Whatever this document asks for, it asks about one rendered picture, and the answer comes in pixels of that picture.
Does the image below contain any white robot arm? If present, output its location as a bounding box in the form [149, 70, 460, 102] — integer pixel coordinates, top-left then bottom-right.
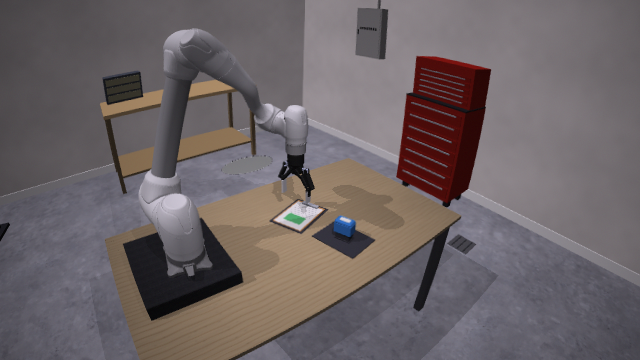
[139, 28, 308, 278]

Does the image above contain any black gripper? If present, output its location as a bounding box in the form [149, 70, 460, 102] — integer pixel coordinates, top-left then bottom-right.
[278, 154, 315, 204]

